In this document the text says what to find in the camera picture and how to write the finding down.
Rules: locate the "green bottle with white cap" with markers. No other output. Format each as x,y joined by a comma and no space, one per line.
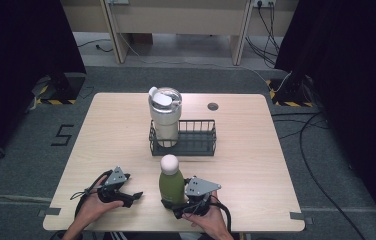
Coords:
172,183

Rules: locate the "person's right hand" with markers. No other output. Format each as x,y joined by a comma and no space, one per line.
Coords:
209,221

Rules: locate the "beige wooden desk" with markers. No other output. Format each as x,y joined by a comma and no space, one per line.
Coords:
182,16

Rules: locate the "person's left hand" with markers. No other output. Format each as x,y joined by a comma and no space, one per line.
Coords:
92,208

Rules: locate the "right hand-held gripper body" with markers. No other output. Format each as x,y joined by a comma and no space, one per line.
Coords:
199,196

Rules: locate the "black curtain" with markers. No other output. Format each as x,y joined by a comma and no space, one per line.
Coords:
19,66
356,83

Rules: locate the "white wall socket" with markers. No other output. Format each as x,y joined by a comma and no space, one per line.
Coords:
264,2

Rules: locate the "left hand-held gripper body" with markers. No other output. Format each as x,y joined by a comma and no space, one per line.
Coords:
112,188

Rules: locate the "grey tape strip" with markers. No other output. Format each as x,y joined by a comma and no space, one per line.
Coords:
51,211
301,217

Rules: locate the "black stand base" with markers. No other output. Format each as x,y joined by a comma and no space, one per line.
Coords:
64,87
289,93

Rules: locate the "person's dark striped pants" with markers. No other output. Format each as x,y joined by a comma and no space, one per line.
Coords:
132,236

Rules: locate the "steel tumbler with white lid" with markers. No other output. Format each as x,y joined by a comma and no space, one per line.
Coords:
164,113

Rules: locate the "round table grommet hole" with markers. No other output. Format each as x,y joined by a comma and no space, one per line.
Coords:
212,106

